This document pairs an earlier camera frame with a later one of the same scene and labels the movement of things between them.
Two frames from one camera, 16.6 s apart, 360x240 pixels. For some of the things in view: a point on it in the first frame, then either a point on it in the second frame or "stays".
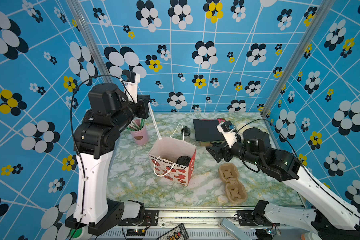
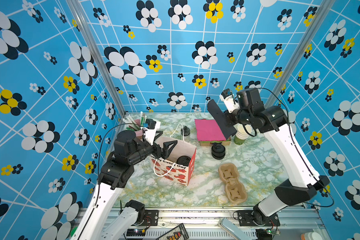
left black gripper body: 130,110 to 143,151
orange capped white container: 308,236 stays
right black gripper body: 239,151 to 238,116
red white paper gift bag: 173,159 stays
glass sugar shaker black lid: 186,132 stays
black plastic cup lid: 184,160 stays
